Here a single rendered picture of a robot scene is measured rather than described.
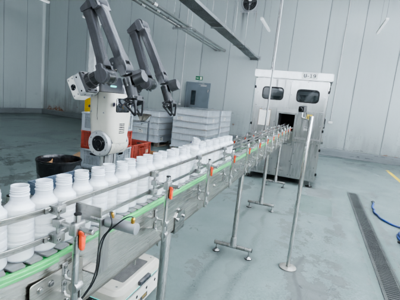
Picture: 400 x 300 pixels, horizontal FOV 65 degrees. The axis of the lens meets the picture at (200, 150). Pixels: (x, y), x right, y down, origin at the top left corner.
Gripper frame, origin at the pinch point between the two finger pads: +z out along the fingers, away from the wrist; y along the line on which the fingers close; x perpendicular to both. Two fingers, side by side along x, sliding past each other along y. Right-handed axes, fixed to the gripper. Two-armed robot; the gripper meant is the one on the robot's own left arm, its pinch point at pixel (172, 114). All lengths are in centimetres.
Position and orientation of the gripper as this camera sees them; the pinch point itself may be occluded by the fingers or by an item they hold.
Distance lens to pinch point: 208.5
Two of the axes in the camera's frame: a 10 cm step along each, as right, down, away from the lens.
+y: 2.6, -0.8, 9.6
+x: -9.3, 2.5, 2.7
